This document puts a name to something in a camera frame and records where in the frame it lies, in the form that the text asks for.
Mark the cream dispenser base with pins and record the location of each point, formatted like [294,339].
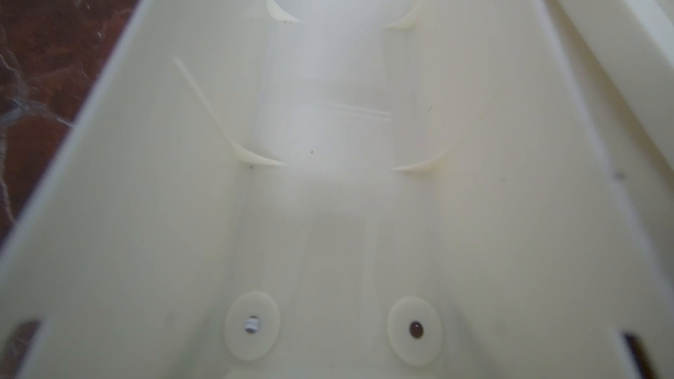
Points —
[327,189]

